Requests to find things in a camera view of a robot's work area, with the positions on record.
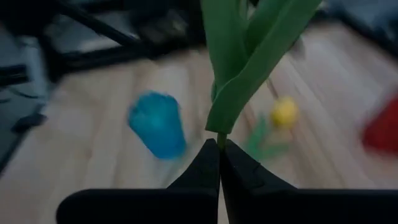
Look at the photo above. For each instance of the blue embossed glass vase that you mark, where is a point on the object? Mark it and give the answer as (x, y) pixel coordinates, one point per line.
(157, 124)

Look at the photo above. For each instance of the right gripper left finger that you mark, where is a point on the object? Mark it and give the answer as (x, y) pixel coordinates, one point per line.
(186, 205)

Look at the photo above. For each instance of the black aluminium table frame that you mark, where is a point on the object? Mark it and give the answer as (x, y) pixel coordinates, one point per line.
(102, 59)

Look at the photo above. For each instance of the red glass vase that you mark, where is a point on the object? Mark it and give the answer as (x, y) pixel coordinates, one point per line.
(384, 130)

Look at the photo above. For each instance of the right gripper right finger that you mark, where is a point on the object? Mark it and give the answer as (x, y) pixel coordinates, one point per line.
(264, 205)

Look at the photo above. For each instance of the yellow artificial tulip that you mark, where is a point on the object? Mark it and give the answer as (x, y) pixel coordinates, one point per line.
(236, 102)
(284, 112)

